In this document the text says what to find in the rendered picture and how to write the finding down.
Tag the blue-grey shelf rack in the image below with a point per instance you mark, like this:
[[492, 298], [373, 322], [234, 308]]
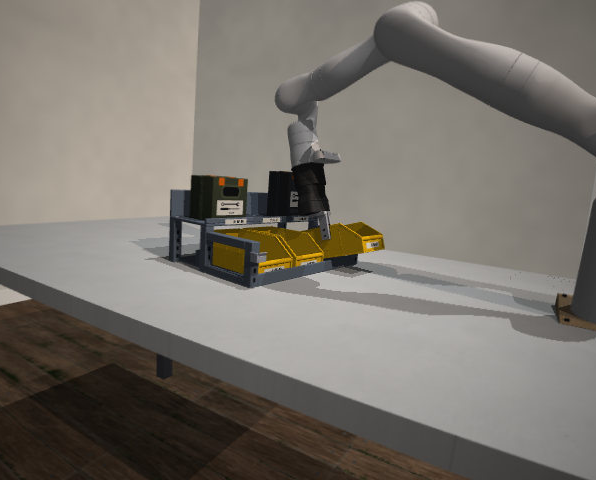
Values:
[[256, 213]]

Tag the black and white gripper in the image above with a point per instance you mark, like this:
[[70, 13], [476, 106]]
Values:
[[309, 180]]

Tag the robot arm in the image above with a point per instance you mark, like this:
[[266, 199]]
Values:
[[510, 81]]

